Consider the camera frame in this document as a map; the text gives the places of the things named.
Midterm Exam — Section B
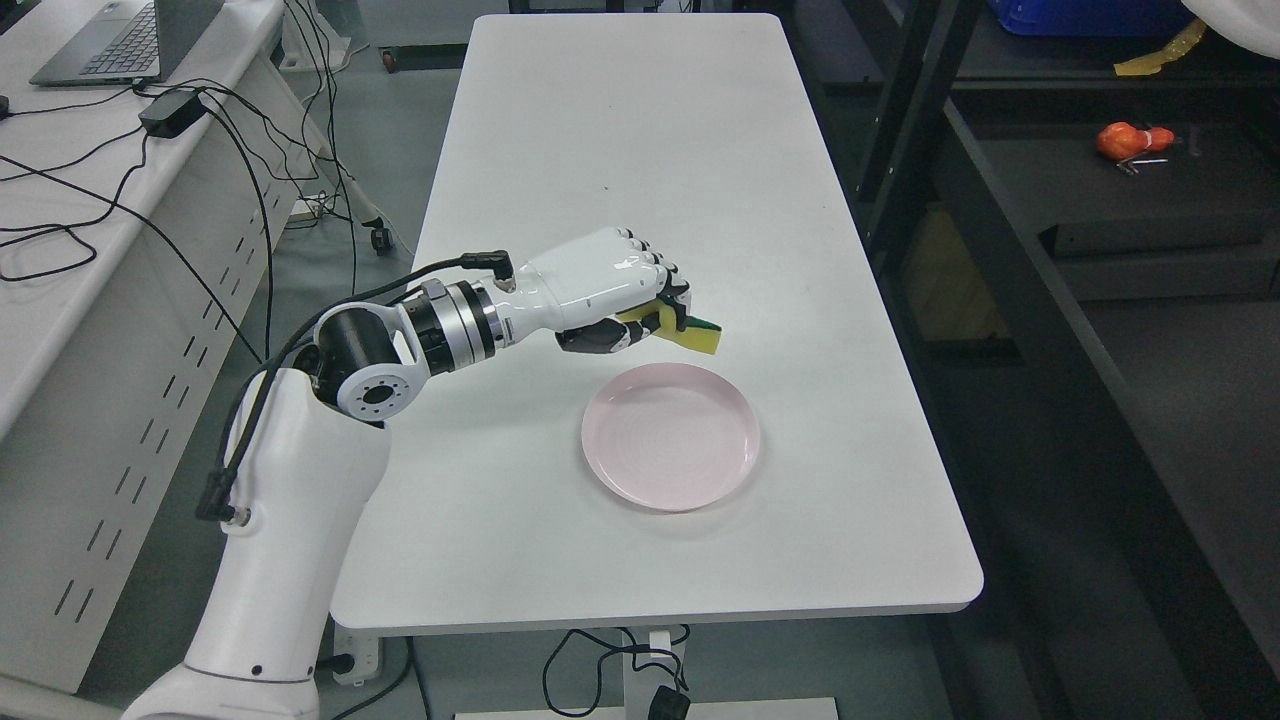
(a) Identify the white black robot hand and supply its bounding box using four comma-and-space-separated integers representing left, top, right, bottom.
495, 227, 690, 354

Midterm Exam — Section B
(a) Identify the green yellow sponge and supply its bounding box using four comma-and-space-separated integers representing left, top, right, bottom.
616, 299, 723, 355

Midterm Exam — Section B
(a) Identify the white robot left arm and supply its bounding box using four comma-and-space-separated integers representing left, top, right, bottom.
124, 281, 509, 719

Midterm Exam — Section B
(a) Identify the orange toy on shelf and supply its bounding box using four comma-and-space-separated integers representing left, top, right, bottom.
1094, 122, 1178, 161

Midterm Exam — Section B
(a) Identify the pink round plate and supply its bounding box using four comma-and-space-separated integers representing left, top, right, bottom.
580, 363, 762, 512

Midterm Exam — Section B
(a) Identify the white power strip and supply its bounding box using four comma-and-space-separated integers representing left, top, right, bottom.
332, 625, 384, 685

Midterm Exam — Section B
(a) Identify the white side desk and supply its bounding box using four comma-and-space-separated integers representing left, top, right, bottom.
1, 1, 311, 694

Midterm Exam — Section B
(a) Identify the black power adapter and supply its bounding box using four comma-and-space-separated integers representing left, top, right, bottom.
138, 88, 209, 138

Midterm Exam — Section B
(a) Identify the black metal rack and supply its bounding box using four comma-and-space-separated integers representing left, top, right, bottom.
790, 1, 1277, 719

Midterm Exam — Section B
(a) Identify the grey laptop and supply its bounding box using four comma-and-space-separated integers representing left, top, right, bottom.
29, 1, 224, 87

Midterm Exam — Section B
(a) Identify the blue plastic bin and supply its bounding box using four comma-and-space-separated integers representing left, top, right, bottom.
988, 1, 1196, 38

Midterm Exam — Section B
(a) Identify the yellow tape piece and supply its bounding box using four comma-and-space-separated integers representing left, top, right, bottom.
1114, 19, 1207, 77

